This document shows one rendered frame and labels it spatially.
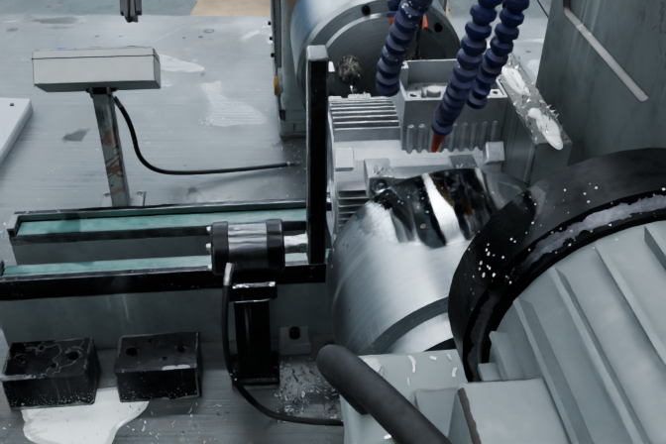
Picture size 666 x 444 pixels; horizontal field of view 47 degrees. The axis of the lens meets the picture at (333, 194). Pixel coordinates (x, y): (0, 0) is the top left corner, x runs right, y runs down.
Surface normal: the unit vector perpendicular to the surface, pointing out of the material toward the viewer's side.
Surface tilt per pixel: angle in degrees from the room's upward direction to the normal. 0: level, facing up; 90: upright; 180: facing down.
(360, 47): 90
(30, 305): 90
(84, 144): 0
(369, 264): 51
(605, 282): 32
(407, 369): 0
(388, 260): 39
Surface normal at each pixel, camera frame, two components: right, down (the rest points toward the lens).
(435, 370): 0.02, -0.81
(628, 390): -0.63, -0.59
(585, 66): -0.99, 0.04
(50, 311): 0.11, 0.58
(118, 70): 0.10, -0.03
